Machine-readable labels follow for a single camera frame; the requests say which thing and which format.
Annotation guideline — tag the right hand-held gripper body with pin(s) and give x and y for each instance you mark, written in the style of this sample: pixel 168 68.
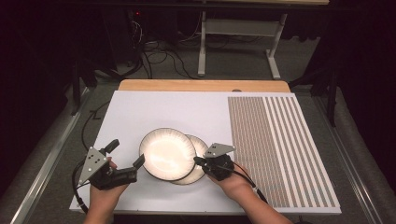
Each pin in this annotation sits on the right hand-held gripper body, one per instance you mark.
pixel 218 166

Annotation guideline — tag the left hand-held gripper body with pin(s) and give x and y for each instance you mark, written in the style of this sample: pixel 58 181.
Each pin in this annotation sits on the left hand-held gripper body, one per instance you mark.
pixel 115 178

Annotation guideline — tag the white ribbed plate dark rim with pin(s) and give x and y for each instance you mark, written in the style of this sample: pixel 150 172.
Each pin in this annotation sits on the white ribbed plate dark rim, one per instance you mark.
pixel 166 154
pixel 200 148

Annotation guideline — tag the person's left hand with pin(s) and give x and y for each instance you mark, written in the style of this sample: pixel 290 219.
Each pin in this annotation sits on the person's left hand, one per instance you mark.
pixel 106 197

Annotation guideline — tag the person's right hand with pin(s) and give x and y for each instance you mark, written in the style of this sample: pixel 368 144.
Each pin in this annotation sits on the person's right hand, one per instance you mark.
pixel 236 186

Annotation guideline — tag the white board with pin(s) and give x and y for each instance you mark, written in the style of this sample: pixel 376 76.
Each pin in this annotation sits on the white board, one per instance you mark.
pixel 155 109

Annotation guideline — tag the grey striped mat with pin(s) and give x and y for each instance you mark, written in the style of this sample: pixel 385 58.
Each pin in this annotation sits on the grey striped mat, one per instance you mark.
pixel 264 124

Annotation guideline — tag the black metal stand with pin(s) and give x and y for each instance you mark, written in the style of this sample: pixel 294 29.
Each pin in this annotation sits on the black metal stand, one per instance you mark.
pixel 75 87
pixel 332 99

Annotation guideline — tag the wooden table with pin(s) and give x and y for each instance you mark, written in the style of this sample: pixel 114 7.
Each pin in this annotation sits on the wooden table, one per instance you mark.
pixel 202 85

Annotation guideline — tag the dark cabinet with red light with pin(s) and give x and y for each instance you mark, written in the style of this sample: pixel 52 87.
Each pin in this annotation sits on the dark cabinet with red light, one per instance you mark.
pixel 121 37

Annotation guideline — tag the aluminium rail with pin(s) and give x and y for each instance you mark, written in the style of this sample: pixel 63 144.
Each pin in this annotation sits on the aluminium rail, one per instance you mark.
pixel 351 161
pixel 49 158

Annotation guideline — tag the white metal desk frame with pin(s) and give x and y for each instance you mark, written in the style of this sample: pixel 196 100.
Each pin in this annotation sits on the white metal desk frame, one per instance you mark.
pixel 239 27

